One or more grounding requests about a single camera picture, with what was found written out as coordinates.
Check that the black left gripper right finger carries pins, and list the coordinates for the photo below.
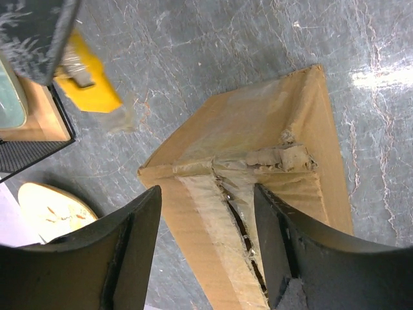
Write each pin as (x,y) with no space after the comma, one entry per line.
(337,270)

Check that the black wire wooden shelf rack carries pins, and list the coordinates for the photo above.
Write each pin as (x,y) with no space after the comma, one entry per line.
(47,131)

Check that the brown cardboard express box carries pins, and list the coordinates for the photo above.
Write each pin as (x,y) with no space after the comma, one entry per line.
(279,133)

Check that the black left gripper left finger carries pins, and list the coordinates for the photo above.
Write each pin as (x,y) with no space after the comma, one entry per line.
(104,265)

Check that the yellow utility knife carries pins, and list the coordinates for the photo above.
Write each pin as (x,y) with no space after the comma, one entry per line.
(81,76)

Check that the beige plate with bird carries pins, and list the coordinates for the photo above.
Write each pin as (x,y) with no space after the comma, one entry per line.
(53,212)

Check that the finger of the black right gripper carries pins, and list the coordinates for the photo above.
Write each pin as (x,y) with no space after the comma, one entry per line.
(34,35)

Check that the teal rectangular ceramic tray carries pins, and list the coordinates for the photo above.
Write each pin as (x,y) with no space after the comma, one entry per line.
(13,99)

